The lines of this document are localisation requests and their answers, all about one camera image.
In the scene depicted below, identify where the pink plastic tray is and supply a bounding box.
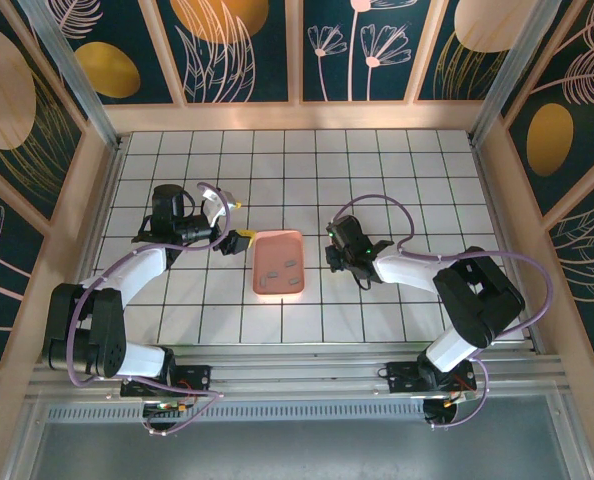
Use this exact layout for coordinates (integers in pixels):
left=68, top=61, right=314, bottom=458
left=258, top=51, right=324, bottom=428
left=251, top=229, right=307, bottom=301

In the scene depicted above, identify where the black arm base electronics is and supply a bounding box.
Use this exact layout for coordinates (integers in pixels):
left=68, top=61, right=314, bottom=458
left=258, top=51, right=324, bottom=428
left=141, top=398, right=191, bottom=434
left=423, top=397, right=462, bottom=430

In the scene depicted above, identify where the slotted metal vent strip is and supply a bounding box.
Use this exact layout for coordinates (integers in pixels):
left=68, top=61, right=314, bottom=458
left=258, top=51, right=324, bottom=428
left=44, top=402, right=553, bottom=426

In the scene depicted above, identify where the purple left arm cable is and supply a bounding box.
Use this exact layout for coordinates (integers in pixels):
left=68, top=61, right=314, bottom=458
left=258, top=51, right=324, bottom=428
left=66, top=180, right=230, bottom=437

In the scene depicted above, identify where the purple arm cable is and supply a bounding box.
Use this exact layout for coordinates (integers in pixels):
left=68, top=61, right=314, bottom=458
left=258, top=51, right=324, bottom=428
left=332, top=193, right=551, bottom=430
left=66, top=180, right=230, bottom=437

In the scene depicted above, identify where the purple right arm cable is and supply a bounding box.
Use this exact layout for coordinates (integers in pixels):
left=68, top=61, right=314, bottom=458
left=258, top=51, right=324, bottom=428
left=332, top=193, right=551, bottom=430

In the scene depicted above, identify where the aluminium side rail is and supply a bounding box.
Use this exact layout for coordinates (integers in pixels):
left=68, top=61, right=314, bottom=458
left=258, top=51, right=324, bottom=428
left=474, top=142, right=546, bottom=354
left=56, top=142, right=128, bottom=361

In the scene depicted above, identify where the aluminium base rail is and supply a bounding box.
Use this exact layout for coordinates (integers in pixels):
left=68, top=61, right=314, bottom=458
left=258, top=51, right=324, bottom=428
left=26, top=349, right=566, bottom=401

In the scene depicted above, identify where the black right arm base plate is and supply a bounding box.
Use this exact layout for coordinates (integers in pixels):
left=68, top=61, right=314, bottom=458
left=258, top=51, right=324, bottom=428
left=385, top=360, right=478, bottom=401

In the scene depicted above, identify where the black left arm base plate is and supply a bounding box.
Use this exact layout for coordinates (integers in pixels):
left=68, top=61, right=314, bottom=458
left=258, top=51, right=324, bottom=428
left=120, top=364, right=213, bottom=400

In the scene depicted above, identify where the aluminium frame post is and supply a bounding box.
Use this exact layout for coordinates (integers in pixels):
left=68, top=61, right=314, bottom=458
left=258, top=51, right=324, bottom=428
left=469, top=0, right=573, bottom=146
left=19, top=0, right=123, bottom=151

